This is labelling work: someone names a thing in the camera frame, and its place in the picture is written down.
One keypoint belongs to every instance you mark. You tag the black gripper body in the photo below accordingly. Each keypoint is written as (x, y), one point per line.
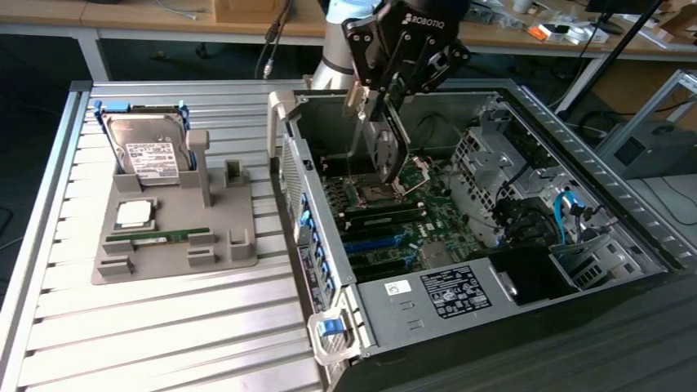
(419, 24)

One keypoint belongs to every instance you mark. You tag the graphics card with metal bracket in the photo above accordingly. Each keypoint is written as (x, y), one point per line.
(390, 155)

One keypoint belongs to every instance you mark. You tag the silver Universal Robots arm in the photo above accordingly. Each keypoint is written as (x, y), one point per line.
(338, 45)

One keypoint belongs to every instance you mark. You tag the cluttered wooden desk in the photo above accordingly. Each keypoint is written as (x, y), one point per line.
(490, 45)

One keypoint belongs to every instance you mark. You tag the orange box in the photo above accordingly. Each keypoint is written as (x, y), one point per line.
(538, 32)

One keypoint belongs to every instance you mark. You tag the white cup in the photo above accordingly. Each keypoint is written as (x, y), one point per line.
(524, 5)

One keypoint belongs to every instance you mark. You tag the brown cardboard box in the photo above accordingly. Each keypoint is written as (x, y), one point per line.
(246, 10)

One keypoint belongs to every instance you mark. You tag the silver drive cage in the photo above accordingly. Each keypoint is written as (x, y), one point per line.
(484, 159)

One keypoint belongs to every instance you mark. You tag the metal socket cover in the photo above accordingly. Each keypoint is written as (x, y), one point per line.
(422, 171)

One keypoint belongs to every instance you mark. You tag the white box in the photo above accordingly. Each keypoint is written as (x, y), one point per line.
(598, 36)

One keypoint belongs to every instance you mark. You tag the black monitor with stand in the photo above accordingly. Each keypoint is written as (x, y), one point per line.
(607, 25)

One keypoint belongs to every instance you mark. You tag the black tripod pole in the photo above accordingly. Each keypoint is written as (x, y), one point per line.
(622, 44)

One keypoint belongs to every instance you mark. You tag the CPU socket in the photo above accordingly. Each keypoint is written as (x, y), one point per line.
(371, 195)

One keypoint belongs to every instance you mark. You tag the black RAM slot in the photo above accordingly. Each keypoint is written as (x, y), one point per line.
(382, 208)

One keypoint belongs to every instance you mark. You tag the black RAM stick with label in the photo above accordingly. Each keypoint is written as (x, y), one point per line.
(382, 221)

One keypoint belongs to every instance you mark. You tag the green motherboard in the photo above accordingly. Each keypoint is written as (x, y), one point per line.
(463, 232)

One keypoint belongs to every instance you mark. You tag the black expansion slot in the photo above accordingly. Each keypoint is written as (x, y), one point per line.
(382, 269)
(371, 234)

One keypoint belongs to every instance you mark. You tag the silver hard disk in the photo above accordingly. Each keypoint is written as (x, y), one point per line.
(142, 134)

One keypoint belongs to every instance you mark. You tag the brown cardboard piece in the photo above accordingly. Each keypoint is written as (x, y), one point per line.
(683, 20)

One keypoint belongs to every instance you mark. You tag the blue expansion slot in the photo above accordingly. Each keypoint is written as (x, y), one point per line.
(376, 244)

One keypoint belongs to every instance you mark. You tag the grey chipset heatsink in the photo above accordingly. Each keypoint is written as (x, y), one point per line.
(439, 253)

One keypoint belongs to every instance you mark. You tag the grey computer tower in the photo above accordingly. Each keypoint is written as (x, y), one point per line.
(664, 155)

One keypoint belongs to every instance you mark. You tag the hard disk drive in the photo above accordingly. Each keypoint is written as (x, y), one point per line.
(111, 107)

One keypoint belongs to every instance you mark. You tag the silver disk bay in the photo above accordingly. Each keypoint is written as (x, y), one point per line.
(594, 269)

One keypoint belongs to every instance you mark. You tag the wooden desk with grey legs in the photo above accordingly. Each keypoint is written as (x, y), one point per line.
(55, 16)

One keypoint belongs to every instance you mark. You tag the silver CPU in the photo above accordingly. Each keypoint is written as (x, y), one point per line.
(135, 214)

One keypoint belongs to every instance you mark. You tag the green RAM stick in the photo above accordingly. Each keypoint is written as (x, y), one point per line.
(163, 235)

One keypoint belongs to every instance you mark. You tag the grey plastic parts rack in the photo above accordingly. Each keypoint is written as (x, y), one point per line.
(174, 261)

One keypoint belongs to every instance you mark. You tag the grey power supply unit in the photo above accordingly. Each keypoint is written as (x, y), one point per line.
(392, 322)

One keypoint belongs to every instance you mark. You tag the blue case latch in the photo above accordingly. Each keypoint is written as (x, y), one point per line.
(331, 329)

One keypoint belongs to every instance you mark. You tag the black and grey PC case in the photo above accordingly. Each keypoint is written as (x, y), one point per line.
(599, 326)

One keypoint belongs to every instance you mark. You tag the aluminium frame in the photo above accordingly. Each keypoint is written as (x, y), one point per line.
(622, 122)

